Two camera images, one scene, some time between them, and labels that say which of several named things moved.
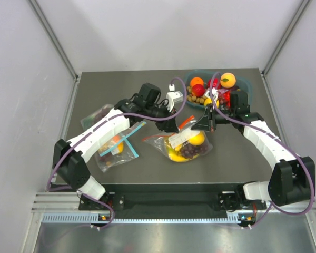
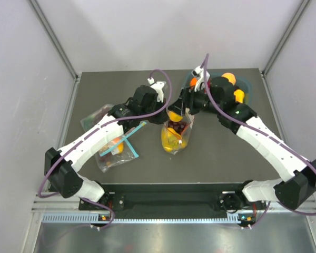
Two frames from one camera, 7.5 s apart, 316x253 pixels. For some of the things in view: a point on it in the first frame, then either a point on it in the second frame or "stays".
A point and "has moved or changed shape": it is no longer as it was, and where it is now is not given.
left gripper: x=168 y=126 → x=161 y=118
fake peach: x=228 y=80 stays
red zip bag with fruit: x=186 y=144 has moved or changed shape
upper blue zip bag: x=98 y=112 stays
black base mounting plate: x=185 y=196 stays
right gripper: x=204 y=124 → x=188 y=96
